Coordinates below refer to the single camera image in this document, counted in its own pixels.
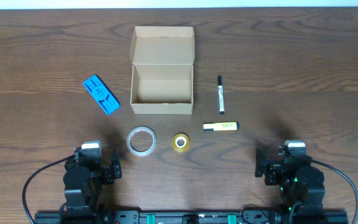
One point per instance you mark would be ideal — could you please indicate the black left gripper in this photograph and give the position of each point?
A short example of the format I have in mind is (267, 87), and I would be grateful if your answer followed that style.
(114, 171)

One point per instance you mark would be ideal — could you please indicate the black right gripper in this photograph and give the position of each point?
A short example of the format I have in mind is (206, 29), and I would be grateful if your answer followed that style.
(273, 168)

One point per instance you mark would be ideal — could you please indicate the yellow highlighter pen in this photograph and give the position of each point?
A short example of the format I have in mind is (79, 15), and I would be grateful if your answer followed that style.
(221, 126)

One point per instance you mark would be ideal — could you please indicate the small yellow tape roll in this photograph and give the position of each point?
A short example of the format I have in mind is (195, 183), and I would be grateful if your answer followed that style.
(181, 142)

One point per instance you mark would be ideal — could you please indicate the black white marker pen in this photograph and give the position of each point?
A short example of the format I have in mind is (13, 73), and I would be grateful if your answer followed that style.
(220, 95)

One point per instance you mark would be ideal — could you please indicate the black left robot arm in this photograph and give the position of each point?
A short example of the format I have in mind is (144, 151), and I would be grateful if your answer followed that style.
(85, 178)

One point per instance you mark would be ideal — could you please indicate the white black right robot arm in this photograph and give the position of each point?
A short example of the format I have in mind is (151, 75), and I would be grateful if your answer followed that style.
(301, 184)

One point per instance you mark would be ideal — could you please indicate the clear adhesive tape roll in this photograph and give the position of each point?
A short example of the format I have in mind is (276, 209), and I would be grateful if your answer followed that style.
(141, 141)

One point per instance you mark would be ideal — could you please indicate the blue plastic tape dispenser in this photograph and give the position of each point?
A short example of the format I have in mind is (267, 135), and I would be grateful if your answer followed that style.
(101, 94)

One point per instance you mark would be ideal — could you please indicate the open cardboard box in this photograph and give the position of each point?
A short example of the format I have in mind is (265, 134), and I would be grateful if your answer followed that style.
(162, 69)

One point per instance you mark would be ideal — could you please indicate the black mounting rail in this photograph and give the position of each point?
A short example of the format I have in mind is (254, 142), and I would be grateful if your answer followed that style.
(247, 216)

